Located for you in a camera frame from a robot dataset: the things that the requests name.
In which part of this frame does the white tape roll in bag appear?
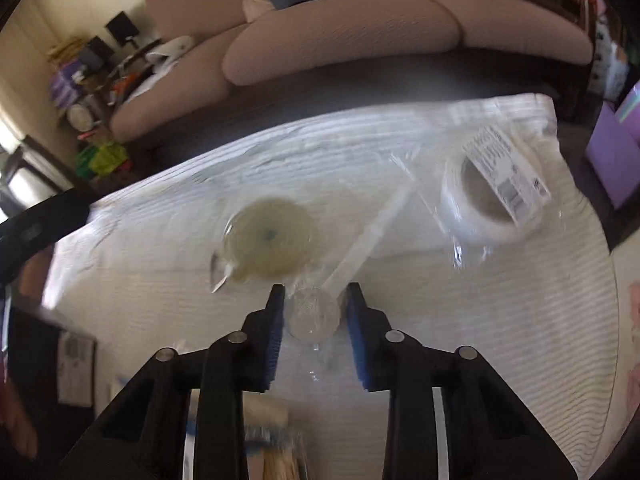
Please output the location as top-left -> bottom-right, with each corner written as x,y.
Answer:
435,125 -> 553,248

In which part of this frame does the round white clock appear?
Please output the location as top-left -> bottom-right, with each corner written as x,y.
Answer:
67,102 -> 96,131

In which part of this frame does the white plastic bag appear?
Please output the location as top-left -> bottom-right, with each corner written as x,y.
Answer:
147,35 -> 193,68

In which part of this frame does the purple white tissue box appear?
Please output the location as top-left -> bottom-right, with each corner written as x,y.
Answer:
585,82 -> 640,211

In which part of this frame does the purple storage box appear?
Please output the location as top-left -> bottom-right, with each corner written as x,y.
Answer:
50,60 -> 88,108

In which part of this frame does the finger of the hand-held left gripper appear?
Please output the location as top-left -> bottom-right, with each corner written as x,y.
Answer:
0,190 -> 92,283

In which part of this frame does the clear plastic spoon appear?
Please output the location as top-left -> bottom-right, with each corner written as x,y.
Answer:
285,182 -> 416,348

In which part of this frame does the beige sofa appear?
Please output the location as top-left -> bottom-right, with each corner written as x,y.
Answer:
110,0 -> 593,143

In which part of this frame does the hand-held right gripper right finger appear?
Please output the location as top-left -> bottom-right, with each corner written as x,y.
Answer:
345,282 -> 578,480

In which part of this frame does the black speaker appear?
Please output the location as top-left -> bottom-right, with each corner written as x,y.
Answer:
105,11 -> 141,48

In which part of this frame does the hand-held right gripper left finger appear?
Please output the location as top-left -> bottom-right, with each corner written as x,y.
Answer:
57,284 -> 287,480

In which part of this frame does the green toy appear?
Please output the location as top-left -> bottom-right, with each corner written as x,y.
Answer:
75,142 -> 132,176

